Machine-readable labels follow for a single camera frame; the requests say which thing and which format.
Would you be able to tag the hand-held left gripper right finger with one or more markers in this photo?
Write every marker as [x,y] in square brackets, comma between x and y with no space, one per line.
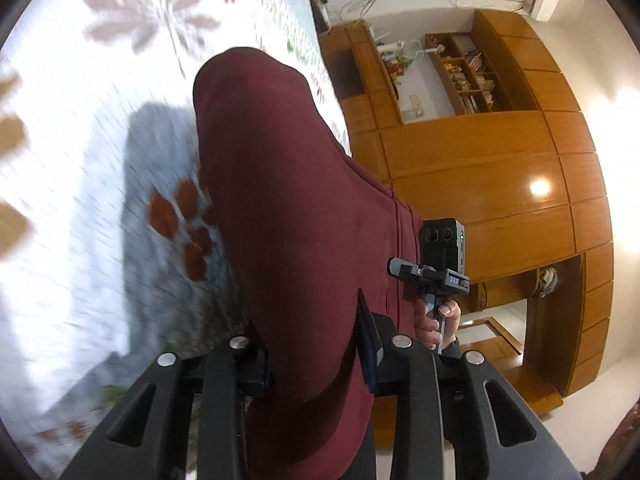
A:
[370,345]

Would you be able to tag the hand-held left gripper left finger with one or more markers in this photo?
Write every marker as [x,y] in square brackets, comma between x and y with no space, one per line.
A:
[252,365]

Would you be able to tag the maroon pants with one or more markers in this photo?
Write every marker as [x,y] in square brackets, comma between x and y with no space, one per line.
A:
[300,185]

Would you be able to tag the person's right forearm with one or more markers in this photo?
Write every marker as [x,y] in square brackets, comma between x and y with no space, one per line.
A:
[451,349]

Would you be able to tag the person's right hand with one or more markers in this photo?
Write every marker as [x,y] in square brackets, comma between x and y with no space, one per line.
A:
[425,327]

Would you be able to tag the wooden wardrobe cabinet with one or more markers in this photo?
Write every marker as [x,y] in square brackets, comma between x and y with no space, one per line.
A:
[500,160]

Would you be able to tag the white cloth bundle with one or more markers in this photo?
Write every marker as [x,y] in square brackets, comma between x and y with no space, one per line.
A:
[547,280]

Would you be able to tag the row of books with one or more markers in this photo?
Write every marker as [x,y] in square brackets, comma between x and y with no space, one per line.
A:
[475,85]

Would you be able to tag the floral bedspread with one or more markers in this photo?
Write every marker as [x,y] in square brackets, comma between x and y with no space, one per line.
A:
[75,160]

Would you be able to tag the white wall socket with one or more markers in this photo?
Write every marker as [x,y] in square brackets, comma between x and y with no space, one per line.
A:
[415,105]

